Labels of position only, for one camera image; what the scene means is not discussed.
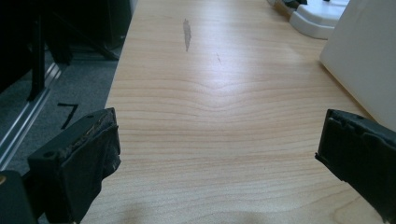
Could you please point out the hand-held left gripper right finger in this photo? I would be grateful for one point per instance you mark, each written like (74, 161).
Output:
(361, 155)

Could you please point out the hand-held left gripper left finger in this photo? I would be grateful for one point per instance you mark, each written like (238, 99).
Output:
(74, 161)

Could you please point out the large white box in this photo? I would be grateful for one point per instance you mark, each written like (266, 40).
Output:
(364, 56)

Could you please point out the black stand leg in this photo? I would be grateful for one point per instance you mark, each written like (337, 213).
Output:
(37, 59)

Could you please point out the white rounded plastic base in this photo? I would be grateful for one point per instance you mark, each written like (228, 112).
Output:
(317, 17)

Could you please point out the aluminium floor rail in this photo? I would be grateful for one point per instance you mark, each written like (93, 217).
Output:
(23, 121)

